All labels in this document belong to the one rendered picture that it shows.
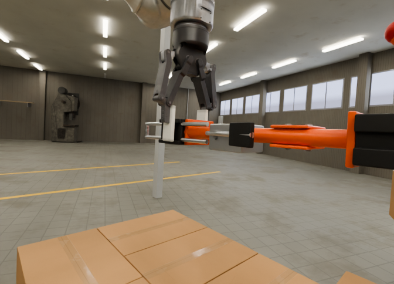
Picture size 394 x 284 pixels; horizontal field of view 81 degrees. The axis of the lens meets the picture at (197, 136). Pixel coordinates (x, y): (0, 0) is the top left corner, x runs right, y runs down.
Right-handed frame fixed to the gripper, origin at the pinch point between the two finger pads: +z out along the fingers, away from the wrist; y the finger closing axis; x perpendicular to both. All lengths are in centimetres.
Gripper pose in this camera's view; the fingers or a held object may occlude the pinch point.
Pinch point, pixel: (186, 128)
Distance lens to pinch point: 48.7
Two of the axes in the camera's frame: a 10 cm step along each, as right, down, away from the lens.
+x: -6.7, -0.6, 7.4
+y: 7.4, 0.2, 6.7
